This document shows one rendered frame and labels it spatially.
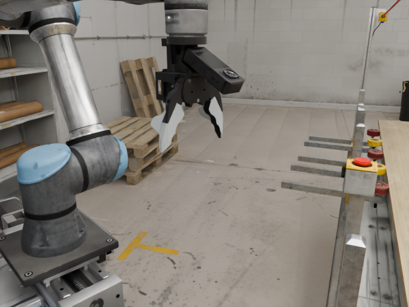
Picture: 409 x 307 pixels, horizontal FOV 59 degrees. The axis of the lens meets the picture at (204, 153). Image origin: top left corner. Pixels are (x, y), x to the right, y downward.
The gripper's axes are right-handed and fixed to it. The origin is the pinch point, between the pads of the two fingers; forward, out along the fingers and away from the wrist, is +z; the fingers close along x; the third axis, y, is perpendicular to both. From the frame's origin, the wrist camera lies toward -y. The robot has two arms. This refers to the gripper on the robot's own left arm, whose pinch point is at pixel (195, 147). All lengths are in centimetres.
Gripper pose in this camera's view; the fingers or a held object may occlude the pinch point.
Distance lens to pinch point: 68.6
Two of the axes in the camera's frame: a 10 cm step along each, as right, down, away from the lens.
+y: -6.8, -2.3, 6.9
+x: -7.3, 2.2, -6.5
